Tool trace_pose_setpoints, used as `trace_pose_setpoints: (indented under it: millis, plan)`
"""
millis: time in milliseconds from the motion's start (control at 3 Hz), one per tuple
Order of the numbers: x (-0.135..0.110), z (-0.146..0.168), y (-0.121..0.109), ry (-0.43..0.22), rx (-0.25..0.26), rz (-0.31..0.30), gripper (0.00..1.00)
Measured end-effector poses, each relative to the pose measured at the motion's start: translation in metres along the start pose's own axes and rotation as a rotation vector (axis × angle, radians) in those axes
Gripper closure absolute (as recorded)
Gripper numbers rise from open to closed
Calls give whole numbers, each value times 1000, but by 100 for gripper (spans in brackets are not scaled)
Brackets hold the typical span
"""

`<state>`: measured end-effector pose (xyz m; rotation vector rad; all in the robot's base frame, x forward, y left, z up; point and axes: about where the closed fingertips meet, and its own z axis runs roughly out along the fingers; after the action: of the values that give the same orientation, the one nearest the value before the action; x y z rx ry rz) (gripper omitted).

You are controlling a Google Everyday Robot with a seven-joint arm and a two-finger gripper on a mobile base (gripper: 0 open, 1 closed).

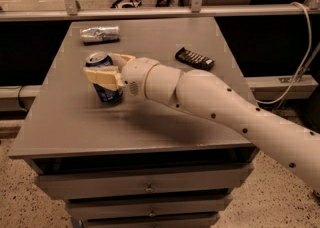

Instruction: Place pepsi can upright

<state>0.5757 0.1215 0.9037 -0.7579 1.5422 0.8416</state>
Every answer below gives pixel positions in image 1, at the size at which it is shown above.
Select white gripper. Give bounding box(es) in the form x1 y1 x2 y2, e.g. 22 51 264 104
83 53 160 98

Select blue pepsi can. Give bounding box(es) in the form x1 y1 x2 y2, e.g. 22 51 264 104
85 52 123 103

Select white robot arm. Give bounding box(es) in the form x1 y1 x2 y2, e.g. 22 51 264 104
83 54 320 191

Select silver soda can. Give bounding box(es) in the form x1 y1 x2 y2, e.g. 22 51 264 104
80 26 120 44

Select grey drawer cabinet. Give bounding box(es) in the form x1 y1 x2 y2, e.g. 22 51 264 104
8 16 277 228

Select top grey drawer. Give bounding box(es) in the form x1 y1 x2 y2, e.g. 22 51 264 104
36 164 253 199

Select grey drawer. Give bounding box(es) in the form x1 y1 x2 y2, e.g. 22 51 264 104
36 164 253 199
67 194 232 220
84 213 219 228

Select middle grey drawer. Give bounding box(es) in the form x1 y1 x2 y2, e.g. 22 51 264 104
67 194 232 220

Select bottom grey drawer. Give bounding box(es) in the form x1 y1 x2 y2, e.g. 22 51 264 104
84 213 219 228

